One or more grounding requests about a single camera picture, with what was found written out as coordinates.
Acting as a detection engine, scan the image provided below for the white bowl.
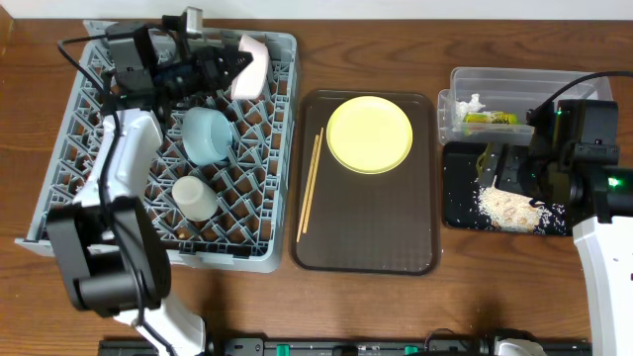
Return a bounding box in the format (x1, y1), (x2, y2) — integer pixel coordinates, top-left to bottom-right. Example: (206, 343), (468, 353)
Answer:
(230, 35), (270, 100)

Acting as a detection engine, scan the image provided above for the light blue plate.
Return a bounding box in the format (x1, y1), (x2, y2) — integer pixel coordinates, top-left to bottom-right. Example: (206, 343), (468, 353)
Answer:
(182, 107), (232, 166)

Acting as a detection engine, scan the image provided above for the green yellow snack wrapper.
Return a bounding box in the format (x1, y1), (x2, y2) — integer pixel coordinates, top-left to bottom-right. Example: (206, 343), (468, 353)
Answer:
(464, 111), (520, 134)

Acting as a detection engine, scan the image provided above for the white green cup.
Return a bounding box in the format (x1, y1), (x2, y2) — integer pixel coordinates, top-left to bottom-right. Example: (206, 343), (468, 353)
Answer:
(172, 176), (219, 222)

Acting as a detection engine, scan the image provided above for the wooden chopstick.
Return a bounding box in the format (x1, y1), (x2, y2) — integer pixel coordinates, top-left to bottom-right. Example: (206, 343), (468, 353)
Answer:
(301, 128), (324, 235)
(296, 134), (319, 242)

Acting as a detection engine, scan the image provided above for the white tissue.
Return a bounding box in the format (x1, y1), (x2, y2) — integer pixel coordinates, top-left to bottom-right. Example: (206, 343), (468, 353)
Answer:
(455, 93), (486, 121)

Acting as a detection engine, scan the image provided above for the yellow plate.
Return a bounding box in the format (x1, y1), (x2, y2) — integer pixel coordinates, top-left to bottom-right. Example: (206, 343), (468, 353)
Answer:
(325, 96), (413, 175)

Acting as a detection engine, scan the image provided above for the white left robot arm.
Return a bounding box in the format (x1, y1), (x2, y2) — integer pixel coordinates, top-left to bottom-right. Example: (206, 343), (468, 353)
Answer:
(45, 81), (207, 355)

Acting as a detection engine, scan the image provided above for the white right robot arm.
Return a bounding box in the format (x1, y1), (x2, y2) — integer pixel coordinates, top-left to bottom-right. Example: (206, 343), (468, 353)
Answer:
(476, 143), (632, 355)

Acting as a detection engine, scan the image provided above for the rice food waste pile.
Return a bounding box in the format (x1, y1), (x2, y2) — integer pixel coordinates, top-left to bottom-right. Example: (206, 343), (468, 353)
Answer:
(476, 186), (568, 235)

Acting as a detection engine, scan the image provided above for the grey dishwasher rack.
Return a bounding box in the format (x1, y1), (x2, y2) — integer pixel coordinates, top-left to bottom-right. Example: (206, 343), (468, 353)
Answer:
(15, 31), (301, 273)

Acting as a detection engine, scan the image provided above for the clear plastic bin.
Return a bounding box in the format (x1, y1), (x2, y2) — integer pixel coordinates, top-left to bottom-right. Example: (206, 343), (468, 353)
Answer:
(436, 67), (583, 145)

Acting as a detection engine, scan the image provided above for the black plastic tray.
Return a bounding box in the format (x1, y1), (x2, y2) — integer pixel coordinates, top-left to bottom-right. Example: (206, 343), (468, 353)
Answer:
(442, 142), (571, 236)

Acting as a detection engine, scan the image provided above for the brown plastic tray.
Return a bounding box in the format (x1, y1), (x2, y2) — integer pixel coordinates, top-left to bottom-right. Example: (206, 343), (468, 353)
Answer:
(291, 90), (441, 276)

